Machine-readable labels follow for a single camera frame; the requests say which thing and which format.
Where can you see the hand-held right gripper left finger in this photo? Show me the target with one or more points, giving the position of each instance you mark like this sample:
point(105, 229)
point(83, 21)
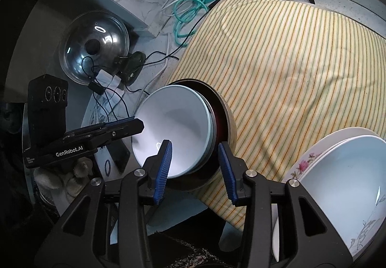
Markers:
point(164, 171)

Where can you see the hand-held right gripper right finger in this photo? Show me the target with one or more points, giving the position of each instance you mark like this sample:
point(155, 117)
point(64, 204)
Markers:
point(227, 177)

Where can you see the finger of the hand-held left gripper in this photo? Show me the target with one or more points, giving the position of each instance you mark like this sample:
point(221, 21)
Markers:
point(120, 122)
point(126, 132)

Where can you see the plain steel bowl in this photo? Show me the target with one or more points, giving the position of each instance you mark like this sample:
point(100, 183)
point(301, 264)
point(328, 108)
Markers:
point(199, 182)

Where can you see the white bowl with green rim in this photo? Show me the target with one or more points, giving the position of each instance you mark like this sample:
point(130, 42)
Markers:
point(181, 111)

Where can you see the white plate with grey print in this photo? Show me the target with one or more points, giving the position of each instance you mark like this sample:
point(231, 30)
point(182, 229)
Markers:
point(331, 180)

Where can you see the pink floral deep plate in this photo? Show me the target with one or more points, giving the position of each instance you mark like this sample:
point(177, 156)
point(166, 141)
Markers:
point(346, 139)

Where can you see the person's left hand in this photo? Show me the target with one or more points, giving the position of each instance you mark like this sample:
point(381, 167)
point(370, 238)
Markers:
point(57, 179)

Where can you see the black flat device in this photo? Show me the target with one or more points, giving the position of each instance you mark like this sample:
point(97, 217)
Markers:
point(122, 156)

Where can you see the white power adapter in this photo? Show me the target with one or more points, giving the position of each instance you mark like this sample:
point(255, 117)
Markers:
point(116, 82)
point(104, 76)

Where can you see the black power adapter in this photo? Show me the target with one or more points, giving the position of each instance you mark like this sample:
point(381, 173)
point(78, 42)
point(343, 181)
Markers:
point(96, 87)

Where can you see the dark oval device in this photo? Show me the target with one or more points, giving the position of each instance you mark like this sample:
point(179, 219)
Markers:
point(132, 66)

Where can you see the glass pot lid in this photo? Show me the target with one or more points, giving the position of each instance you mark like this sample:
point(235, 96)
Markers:
point(78, 45)

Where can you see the dark patterned rug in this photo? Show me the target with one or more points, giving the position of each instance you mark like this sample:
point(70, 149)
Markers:
point(187, 253)

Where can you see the yellow striped cloth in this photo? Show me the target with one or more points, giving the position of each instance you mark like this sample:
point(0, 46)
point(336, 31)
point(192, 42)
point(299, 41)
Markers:
point(286, 75)

